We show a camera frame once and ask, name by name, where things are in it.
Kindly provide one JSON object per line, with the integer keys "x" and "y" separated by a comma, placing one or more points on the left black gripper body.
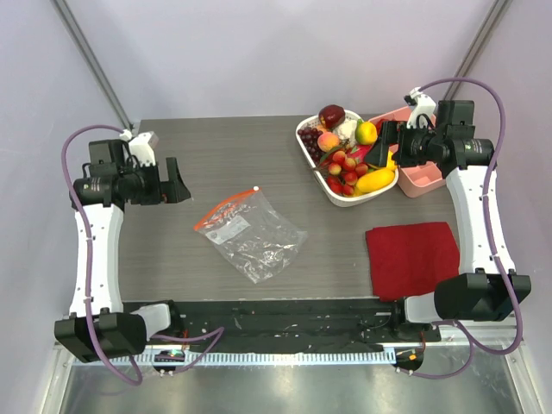
{"x": 144, "y": 184}

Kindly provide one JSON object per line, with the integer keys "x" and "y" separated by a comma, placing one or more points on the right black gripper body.
{"x": 396, "y": 144}

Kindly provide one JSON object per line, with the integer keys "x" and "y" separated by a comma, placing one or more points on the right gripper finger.
{"x": 388, "y": 133}
{"x": 378, "y": 155}

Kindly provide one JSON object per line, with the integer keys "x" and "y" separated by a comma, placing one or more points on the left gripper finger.
{"x": 176, "y": 191}
{"x": 172, "y": 167}

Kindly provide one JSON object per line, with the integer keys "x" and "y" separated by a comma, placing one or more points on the yellow mango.
{"x": 375, "y": 180}

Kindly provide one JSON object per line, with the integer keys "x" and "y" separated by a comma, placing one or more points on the red strawberry cluster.
{"x": 344, "y": 173}

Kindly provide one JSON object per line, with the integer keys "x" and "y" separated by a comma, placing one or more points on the peach fruit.
{"x": 327, "y": 140}

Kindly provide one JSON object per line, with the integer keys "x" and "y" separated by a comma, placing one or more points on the clear orange zip top bag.
{"x": 251, "y": 235}

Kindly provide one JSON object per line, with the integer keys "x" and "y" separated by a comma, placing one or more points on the yellow bell pepper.
{"x": 390, "y": 163}

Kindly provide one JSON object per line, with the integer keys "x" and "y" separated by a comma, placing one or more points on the yellow green orange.
{"x": 366, "y": 133}

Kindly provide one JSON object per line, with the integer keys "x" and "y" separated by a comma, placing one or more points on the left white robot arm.
{"x": 96, "y": 307}

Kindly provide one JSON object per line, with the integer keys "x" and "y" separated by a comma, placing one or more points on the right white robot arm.
{"x": 487, "y": 286}

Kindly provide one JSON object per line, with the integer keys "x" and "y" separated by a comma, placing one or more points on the pink dragon fruit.
{"x": 358, "y": 152}

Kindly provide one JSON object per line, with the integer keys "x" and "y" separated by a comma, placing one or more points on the pink compartment tray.
{"x": 418, "y": 180}

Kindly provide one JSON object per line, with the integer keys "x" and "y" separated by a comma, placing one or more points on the white cauliflower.
{"x": 346, "y": 132}

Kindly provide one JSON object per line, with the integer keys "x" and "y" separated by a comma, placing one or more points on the white fruit basket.
{"x": 336, "y": 199}

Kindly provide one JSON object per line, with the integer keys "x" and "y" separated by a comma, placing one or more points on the dark red apple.
{"x": 331, "y": 116}

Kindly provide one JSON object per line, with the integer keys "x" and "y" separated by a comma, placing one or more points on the purple grape bunch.
{"x": 309, "y": 136}

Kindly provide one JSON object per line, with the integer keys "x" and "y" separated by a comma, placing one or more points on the red folded cloth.
{"x": 410, "y": 260}

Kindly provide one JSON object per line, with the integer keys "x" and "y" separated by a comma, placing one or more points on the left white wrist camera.
{"x": 141, "y": 146}

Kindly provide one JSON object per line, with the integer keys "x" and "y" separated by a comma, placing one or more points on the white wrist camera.
{"x": 422, "y": 109}
{"x": 141, "y": 146}

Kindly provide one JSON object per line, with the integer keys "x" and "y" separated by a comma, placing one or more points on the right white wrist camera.
{"x": 422, "y": 109}

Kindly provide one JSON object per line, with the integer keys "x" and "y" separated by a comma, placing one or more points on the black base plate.
{"x": 309, "y": 326}

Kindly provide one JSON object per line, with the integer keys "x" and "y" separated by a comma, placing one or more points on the white perforated cable duct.
{"x": 165, "y": 357}

